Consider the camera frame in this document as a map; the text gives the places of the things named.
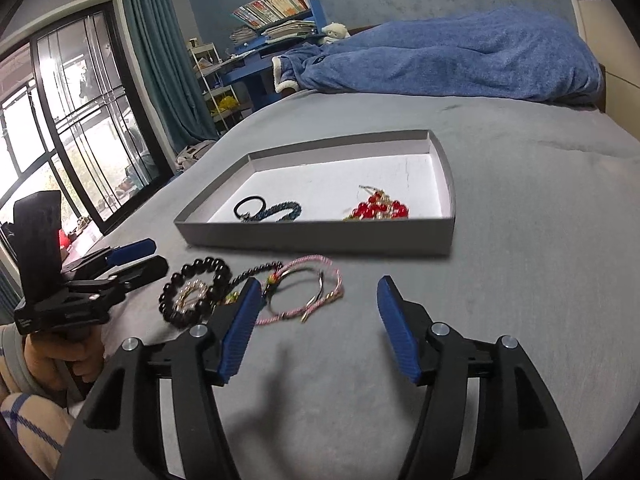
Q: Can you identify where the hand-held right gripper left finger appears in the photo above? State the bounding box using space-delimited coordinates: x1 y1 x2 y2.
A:
55 278 264 480

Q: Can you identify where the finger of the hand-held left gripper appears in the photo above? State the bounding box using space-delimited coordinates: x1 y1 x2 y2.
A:
66 254 169 295
60 238 157 282

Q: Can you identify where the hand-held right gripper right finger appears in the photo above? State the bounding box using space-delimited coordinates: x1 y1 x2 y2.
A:
377 275 584 480

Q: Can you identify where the person's left forearm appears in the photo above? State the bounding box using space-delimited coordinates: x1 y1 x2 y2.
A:
0 324 37 401

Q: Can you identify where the person's left hand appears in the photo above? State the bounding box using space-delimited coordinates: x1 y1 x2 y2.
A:
22 329 107 392

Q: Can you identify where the silver bangle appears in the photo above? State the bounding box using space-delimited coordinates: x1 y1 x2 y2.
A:
264 267 325 312

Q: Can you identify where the grey bag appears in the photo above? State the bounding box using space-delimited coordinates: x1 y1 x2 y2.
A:
174 139 217 172

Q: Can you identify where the black framed window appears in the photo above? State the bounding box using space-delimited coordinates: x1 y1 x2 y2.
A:
0 2 177 263

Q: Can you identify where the grey cardboard tray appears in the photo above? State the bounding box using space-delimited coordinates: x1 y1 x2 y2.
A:
173 129 456 257

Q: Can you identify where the person's plaid clothing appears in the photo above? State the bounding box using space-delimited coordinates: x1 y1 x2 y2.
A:
0 391 73 480

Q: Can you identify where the white storage rack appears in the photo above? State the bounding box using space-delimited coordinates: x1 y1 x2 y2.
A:
188 39 253 137

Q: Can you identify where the teal curtain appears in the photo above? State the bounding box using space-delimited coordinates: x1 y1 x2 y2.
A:
116 0 222 162

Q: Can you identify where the blue shelf desk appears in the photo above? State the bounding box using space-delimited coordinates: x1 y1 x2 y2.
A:
219 0 327 112

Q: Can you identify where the stack of papers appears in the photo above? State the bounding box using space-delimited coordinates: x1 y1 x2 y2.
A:
229 19 319 44

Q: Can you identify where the blue fleece blanket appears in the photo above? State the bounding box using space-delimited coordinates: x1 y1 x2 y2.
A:
272 7 604 107

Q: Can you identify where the row of books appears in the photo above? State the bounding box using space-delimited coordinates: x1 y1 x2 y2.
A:
232 0 317 29

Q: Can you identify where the white plush toy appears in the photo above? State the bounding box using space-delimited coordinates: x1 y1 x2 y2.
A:
319 21 352 45

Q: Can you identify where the beige headboard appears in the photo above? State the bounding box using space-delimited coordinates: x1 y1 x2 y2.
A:
569 0 640 128

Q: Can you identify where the large black bead bracelet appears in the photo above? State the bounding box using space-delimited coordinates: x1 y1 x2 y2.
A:
158 257 233 329

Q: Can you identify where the pearl bead bracelet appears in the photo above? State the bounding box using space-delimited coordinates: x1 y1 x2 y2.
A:
174 279 209 312

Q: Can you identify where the small black bead bracelet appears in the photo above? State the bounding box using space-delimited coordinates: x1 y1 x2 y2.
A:
226 259 284 307

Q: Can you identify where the pink braided cord bracelet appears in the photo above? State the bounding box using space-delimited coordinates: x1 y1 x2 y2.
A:
254 255 346 327

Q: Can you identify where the black hair tie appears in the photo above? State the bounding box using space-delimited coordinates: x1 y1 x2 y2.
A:
233 195 269 222

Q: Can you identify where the red bead bracelet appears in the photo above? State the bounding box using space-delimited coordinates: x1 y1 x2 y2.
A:
343 184 411 221

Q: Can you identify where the dark blue braided bracelet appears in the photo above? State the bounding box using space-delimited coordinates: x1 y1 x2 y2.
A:
244 201 304 224

